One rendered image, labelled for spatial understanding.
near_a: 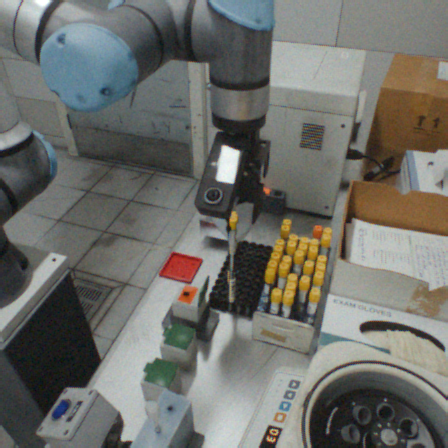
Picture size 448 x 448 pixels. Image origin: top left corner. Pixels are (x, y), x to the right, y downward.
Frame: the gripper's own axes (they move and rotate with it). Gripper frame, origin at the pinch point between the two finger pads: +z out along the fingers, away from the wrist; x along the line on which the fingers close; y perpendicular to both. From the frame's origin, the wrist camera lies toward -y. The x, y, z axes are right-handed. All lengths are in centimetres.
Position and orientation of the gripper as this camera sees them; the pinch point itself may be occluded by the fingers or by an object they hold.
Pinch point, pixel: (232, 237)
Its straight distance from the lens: 64.7
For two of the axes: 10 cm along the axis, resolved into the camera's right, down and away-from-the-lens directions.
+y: 3.1, -6.2, 7.2
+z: 0.0, 7.6, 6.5
